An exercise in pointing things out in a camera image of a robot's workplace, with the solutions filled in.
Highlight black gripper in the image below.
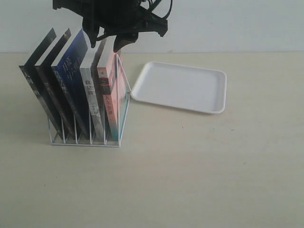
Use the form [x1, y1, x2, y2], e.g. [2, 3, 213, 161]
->
[52, 0, 169, 53]

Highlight blue book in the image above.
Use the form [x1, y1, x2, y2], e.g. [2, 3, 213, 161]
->
[51, 28, 90, 140]

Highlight pink red book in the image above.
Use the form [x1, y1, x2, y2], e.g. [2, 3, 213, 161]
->
[97, 37, 128, 141]

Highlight grey white book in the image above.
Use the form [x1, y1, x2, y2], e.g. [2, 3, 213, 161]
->
[80, 41, 107, 142]

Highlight dark brown book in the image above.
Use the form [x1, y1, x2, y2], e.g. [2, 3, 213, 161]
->
[35, 27, 75, 139]

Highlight black book white title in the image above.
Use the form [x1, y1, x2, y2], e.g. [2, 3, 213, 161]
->
[19, 28, 63, 138]

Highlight white plastic tray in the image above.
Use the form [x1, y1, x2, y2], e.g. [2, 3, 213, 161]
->
[131, 61, 227, 114]

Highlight white wire book rack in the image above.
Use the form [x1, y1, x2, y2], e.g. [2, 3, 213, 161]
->
[50, 54, 131, 147]

